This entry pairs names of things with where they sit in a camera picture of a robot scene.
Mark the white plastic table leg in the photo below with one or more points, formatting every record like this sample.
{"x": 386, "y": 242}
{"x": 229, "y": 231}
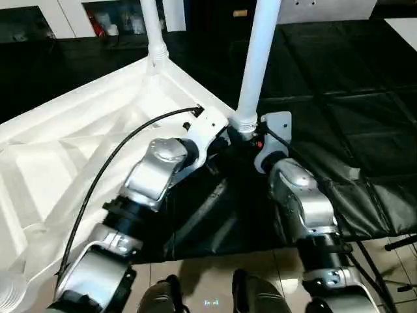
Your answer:
{"x": 11, "y": 290}
{"x": 153, "y": 26}
{"x": 257, "y": 65}

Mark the white plastic table top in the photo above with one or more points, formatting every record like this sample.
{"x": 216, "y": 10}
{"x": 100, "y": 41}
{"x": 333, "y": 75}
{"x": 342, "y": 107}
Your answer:
{"x": 65, "y": 130}

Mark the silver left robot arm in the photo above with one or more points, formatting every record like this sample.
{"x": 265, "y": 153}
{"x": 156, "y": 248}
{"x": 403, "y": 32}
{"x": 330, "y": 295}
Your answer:
{"x": 150, "y": 176}

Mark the black work mat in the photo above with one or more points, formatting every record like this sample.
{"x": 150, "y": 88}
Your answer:
{"x": 342, "y": 81}

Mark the black box with gold label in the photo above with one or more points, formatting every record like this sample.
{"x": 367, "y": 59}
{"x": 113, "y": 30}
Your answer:
{"x": 211, "y": 14}

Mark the grey right robot foot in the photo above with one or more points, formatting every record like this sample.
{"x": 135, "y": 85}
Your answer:
{"x": 260, "y": 293}

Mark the grey robot foot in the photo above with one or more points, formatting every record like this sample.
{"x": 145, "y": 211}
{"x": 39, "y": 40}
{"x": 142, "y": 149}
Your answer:
{"x": 159, "y": 295}
{"x": 260, "y": 293}

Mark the grey left robot foot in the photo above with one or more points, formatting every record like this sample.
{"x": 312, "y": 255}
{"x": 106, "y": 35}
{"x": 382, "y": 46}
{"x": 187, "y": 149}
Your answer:
{"x": 159, "y": 295}

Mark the black metal stand bar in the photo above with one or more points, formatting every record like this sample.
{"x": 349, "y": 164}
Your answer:
{"x": 400, "y": 243}

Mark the flat white board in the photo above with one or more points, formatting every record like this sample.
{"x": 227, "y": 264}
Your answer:
{"x": 405, "y": 32}

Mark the white glass door cabinet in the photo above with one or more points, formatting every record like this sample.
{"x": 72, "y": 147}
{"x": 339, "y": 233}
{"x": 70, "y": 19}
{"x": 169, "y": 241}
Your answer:
{"x": 68, "y": 16}

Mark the thin grey tripod stand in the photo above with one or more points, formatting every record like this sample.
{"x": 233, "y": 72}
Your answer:
{"x": 402, "y": 287}

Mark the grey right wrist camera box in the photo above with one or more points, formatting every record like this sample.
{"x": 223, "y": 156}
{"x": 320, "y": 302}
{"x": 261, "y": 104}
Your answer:
{"x": 277, "y": 127}

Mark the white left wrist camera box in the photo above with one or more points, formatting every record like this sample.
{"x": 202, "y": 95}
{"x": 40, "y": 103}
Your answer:
{"x": 205, "y": 130}

